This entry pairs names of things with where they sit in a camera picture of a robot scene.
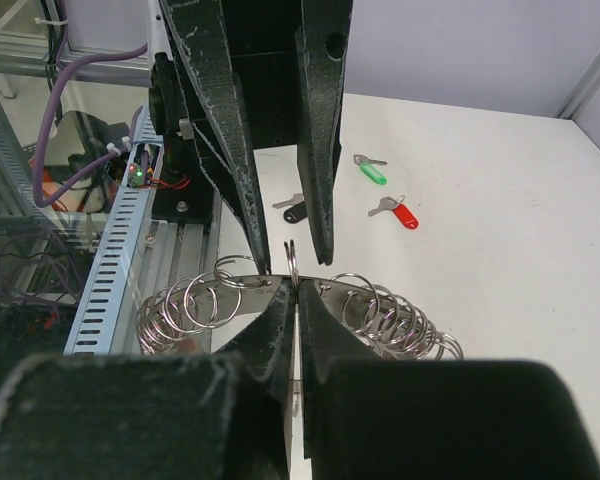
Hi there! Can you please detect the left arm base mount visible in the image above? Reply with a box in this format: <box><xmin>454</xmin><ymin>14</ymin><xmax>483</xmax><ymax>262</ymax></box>
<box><xmin>151</xmin><ymin>136</ymin><xmax>214</xmax><ymax>230</ymax></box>

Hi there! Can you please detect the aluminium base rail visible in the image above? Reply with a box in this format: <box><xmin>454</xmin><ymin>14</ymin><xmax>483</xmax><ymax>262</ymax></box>
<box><xmin>133</xmin><ymin>197</ymin><xmax>222</xmax><ymax>355</ymax></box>

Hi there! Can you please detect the white slotted cable duct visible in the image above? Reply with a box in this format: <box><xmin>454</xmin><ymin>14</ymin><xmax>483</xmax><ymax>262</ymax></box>
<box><xmin>62</xmin><ymin>104</ymin><xmax>164</xmax><ymax>356</ymax></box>

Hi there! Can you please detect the metal disc with keyrings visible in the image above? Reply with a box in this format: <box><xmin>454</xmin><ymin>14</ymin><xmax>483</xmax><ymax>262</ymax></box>
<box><xmin>135</xmin><ymin>238</ymin><xmax>465</xmax><ymax>416</ymax></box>

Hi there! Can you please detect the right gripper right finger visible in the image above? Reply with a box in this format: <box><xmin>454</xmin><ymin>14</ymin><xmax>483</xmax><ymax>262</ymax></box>
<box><xmin>297</xmin><ymin>282</ymin><xmax>600</xmax><ymax>479</ymax></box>

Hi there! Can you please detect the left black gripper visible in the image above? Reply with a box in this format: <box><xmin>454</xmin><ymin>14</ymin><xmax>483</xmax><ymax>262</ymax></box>
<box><xmin>160</xmin><ymin>0</ymin><xmax>353</xmax><ymax>274</ymax></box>

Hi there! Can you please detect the red tag key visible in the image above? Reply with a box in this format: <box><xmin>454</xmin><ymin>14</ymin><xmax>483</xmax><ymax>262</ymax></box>
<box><xmin>367</xmin><ymin>195</ymin><xmax>419</xmax><ymax>230</ymax></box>

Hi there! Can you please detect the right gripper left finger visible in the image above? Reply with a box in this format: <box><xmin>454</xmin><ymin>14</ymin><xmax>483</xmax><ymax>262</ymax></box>
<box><xmin>0</xmin><ymin>284</ymin><xmax>296</xmax><ymax>479</ymax></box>

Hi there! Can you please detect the black tag key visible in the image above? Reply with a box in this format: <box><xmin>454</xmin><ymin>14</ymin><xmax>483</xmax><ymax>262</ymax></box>
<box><xmin>272</xmin><ymin>193</ymin><xmax>307</xmax><ymax>224</ymax></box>

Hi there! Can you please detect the green tag key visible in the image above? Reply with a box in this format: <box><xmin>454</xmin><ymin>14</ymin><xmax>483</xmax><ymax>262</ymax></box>
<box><xmin>353</xmin><ymin>154</ymin><xmax>387</xmax><ymax>185</ymax></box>

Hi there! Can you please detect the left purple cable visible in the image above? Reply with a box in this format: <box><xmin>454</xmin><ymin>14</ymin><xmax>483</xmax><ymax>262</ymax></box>
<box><xmin>32</xmin><ymin>0</ymin><xmax>151</xmax><ymax>209</ymax></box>

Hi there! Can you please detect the aluminium frame post left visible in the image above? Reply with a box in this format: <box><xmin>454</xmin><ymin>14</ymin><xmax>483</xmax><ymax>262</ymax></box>
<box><xmin>554</xmin><ymin>52</ymin><xmax>600</xmax><ymax>120</ymax></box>

